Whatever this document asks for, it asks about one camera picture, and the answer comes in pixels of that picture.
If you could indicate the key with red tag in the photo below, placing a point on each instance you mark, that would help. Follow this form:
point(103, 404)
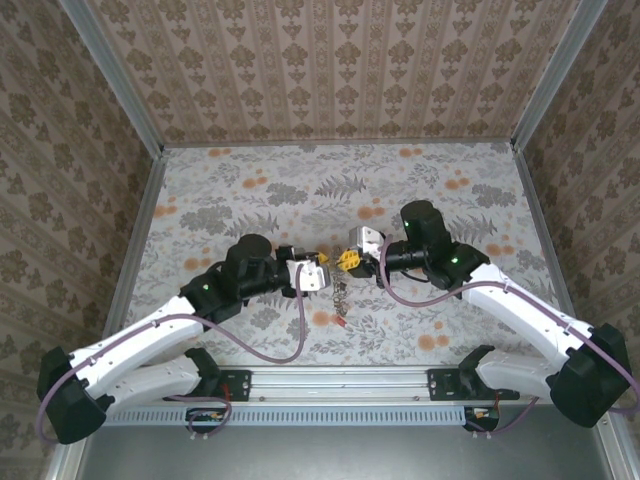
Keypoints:
point(341, 320)

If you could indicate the grey metal sheet panel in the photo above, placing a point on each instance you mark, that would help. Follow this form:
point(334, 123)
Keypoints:
point(350, 455)

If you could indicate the aluminium table edge rail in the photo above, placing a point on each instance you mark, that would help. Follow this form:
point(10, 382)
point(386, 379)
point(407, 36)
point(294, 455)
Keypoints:
point(340, 143)

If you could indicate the aluminium side rail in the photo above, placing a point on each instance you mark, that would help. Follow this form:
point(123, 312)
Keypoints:
point(542, 225)
point(134, 250)

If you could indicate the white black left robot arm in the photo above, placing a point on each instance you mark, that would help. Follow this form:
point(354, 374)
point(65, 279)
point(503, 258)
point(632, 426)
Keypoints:
point(70, 400)

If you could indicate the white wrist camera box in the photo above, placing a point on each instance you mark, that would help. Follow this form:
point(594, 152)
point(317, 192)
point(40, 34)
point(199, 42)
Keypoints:
point(315, 277)
point(367, 240)

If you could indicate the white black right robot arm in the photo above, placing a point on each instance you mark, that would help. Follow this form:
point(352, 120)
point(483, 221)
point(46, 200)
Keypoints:
point(590, 390)

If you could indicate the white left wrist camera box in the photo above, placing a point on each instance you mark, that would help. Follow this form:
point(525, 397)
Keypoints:
point(315, 277)

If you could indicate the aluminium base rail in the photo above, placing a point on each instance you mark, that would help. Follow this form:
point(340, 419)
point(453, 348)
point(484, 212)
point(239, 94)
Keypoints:
point(340, 385)

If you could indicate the small black electronics board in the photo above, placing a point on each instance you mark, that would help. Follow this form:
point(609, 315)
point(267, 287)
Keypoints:
point(205, 417)
point(482, 416)

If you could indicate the aluminium frame post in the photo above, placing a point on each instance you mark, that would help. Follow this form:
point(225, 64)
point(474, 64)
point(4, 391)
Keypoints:
point(116, 80)
point(555, 75)

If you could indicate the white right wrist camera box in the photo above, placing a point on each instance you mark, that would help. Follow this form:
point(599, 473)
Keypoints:
point(367, 240)

